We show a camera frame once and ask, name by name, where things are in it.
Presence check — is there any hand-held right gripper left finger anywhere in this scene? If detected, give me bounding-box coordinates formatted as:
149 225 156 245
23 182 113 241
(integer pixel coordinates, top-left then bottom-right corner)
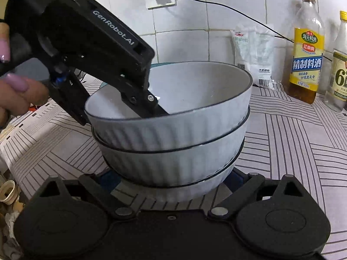
35 172 137 220

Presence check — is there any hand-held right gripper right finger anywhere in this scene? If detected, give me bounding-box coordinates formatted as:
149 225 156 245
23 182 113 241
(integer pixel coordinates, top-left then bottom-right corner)
207 168 311 219

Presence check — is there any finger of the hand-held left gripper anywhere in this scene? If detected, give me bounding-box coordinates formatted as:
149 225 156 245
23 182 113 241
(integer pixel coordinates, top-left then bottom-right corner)
120 85 169 119
49 69 92 127

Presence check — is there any white ribbed bowl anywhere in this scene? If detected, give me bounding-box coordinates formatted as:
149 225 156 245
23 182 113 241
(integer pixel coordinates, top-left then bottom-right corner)
84 61 253 152
92 106 250 188
104 141 246 203

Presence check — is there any person's left hand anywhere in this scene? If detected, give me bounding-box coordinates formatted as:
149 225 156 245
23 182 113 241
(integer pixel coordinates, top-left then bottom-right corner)
0 19 50 128

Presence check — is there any crumpled white paper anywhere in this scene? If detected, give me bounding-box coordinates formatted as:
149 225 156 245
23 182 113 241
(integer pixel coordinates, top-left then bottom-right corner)
3 211 25 251

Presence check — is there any white salt bag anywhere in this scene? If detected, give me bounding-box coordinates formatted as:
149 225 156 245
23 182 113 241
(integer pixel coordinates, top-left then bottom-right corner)
249 28 275 88
230 24 257 71

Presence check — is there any yellow label cooking wine bottle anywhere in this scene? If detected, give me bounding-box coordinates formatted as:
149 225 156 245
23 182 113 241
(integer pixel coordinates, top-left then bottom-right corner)
282 0 326 105

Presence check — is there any clear vinegar bottle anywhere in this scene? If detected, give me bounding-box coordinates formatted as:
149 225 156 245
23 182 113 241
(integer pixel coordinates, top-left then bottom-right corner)
324 11 347 113

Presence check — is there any black power cable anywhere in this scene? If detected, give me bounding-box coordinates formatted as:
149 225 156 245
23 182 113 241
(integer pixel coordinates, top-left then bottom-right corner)
162 0 334 63

